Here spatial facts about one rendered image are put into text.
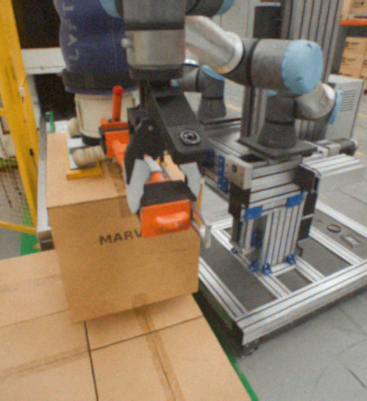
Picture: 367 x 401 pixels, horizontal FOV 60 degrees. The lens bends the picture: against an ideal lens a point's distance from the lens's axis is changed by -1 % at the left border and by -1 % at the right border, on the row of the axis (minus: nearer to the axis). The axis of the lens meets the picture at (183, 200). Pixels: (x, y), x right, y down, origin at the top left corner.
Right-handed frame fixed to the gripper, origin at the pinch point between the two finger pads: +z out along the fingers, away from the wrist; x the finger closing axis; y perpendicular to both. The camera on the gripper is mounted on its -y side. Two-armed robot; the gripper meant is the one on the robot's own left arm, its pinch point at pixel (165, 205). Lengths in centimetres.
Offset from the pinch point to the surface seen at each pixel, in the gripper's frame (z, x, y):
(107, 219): 19.1, 6.6, 30.1
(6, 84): 5, 41, 173
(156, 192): -2.3, 1.3, 0.6
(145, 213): -1.6, 4.1, -3.7
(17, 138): 37, 42, 172
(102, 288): 42, 11, 30
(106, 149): 1.4, 4.4, 32.0
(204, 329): 66, -20, 25
